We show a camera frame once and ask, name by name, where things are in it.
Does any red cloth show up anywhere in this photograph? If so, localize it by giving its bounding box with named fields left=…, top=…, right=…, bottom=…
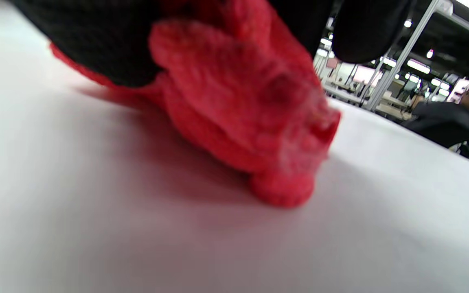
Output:
left=49, top=0, right=342, bottom=209

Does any aluminium frame post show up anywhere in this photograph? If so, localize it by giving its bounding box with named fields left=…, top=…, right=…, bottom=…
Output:
left=363, top=0, right=451, bottom=111

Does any person's right hand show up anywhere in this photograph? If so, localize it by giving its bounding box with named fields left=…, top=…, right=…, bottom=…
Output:
left=9, top=0, right=416, bottom=88

